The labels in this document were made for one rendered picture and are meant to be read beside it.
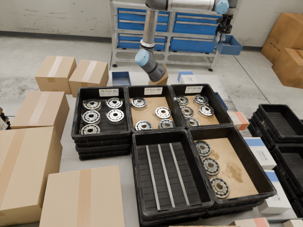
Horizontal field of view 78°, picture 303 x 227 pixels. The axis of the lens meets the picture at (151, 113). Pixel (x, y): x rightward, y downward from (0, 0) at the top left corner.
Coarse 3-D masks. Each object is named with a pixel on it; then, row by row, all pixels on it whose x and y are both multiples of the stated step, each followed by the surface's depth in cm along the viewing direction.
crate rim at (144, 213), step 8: (192, 144) 95; (136, 152) 89; (192, 152) 92; (136, 160) 86; (136, 168) 83; (200, 168) 86; (208, 192) 78; (144, 208) 72; (168, 208) 73; (176, 208) 73; (184, 208) 73; (192, 208) 73; (200, 208) 75; (144, 216) 71; (152, 216) 72
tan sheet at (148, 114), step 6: (150, 102) 130; (156, 102) 130; (162, 102) 131; (132, 108) 124; (150, 108) 126; (156, 108) 126; (168, 108) 127; (132, 114) 120; (138, 114) 120; (144, 114) 121; (150, 114) 121; (138, 120) 117; (144, 120) 117; (150, 120) 118; (156, 120) 118; (156, 126) 115
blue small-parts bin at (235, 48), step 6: (228, 36) 150; (216, 42) 144; (222, 42) 153; (228, 42) 153; (234, 42) 146; (216, 48) 144; (222, 48) 135; (228, 48) 136; (234, 48) 136; (240, 48) 136; (228, 54) 139; (234, 54) 140
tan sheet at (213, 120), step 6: (186, 96) 138; (192, 96) 139; (192, 102) 134; (192, 108) 130; (198, 108) 130; (198, 114) 126; (198, 120) 122; (204, 120) 122; (210, 120) 123; (216, 120) 123
